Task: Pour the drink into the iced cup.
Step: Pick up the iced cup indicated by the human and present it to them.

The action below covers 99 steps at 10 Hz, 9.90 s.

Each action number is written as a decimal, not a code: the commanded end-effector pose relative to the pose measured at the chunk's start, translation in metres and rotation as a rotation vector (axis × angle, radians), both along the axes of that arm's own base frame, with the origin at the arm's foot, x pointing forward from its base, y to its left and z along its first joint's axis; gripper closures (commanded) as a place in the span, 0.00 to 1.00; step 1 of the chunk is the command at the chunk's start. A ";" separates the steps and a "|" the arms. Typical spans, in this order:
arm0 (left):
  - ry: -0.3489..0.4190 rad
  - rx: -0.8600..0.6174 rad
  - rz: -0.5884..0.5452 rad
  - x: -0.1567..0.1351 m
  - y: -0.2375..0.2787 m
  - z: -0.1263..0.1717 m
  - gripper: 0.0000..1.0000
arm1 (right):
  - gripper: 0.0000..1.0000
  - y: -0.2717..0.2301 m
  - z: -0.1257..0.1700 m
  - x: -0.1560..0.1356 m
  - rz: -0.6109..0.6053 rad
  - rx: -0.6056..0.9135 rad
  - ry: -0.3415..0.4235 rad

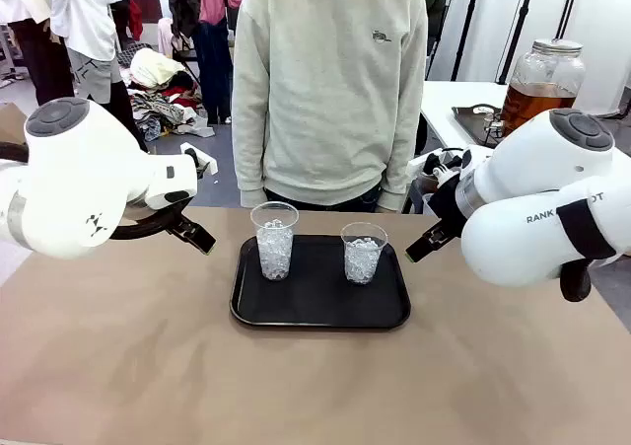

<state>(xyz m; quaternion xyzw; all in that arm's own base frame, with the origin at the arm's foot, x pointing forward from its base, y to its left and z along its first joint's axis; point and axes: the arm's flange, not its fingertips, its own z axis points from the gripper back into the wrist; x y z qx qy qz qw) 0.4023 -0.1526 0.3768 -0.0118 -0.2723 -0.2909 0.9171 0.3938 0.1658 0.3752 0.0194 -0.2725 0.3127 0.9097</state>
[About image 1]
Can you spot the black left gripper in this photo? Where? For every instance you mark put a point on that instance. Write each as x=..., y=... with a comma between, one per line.
x=198, y=161

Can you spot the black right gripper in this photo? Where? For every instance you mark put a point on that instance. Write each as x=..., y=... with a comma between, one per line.
x=447, y=203

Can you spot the short clear iced cup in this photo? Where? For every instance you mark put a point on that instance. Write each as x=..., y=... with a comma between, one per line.
x=363, y=257

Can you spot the tall clear iced cup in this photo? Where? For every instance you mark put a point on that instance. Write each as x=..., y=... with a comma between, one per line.
x=275, y=247

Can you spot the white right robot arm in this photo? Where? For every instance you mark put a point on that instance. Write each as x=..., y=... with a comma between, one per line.
x=522, y=178

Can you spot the person's right forearm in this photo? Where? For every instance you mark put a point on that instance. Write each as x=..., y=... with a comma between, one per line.
x=249, y=169

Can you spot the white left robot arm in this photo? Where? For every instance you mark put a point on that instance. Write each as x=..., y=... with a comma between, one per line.
x=84, y=178

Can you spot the person's left forearm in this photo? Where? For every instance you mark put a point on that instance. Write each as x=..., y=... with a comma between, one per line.
x=401, y=169

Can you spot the glass drink dispenser jar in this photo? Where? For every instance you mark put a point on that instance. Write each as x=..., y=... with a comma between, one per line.
x=542, y=85

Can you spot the bowl of brown liquid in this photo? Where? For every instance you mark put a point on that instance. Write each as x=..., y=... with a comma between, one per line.
x=428, y=178

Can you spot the black plastic serving tray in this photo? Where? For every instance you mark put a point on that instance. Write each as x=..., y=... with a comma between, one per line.
x=320, y=302

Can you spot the dark metal tray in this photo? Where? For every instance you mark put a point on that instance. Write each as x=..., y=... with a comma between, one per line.
x=473, y=122

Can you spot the pile of clothes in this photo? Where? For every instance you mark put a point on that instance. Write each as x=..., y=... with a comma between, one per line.
x=158, y=95

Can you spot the person in grey sweatshirt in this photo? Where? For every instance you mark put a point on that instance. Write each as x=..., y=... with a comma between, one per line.
x=325, y=95

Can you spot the person in pink top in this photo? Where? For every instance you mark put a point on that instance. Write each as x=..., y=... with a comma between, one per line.
x=217, y=30

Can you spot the brown cardboard box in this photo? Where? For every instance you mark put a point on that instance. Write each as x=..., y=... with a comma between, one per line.
x=11, y=122

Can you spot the black stand pole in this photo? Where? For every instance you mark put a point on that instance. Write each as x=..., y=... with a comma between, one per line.
x=466, y=25
x=567, y=6
x=517, y=25

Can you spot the dark red board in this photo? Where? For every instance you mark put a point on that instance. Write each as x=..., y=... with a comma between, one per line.
x=148, y=3

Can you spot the person in white shirt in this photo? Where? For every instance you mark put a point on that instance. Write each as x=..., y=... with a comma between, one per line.
x=89, y=21

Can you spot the person in dark green jacket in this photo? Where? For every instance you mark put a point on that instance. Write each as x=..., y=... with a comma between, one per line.
x=436, y=1

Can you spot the person in black trousers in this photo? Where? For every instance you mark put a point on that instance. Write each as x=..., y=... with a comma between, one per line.
x=29, y=30

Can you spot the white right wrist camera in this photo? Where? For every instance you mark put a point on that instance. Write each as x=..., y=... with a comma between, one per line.
x=446, y=169

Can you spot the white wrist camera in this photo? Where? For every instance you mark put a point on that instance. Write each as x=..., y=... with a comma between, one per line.
x=446, y=169
x=188, y=146

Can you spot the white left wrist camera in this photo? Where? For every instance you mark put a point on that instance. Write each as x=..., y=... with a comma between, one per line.
x=188, y=146

